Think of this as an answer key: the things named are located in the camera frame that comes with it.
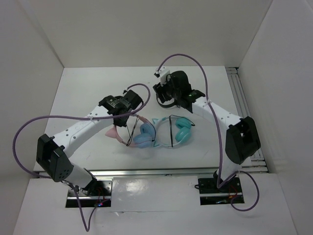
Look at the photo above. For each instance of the pink blue cat-ear headphones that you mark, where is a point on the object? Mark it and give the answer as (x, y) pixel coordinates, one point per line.
(143, 140)

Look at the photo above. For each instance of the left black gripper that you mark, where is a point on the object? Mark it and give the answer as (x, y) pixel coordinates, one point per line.
(120, 124)

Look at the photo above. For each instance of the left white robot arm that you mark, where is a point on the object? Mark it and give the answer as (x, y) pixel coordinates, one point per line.
(53, 153)

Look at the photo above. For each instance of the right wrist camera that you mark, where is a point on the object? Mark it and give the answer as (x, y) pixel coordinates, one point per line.
(162, 74)

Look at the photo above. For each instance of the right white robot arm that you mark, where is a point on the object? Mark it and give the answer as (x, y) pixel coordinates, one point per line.
(238, 136)

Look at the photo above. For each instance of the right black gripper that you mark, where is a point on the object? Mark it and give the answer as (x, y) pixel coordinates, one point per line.
(160, 90)

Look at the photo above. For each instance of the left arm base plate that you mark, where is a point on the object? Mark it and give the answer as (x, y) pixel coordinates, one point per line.
(100, 197)

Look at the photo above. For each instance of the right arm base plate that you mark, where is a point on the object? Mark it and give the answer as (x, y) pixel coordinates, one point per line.
(211, 195)

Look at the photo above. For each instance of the aluminium side rail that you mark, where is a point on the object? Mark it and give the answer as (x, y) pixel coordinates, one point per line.
(242, 108)

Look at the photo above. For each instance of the black headphones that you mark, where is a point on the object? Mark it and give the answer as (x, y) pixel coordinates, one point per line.
(167, 106)

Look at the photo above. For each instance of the aluminium table edge rail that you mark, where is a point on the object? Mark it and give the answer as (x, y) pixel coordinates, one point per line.
(162, 172)

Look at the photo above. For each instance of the white teal cat-ear headphones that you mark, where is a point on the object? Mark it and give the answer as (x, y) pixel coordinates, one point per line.
(183, 135)

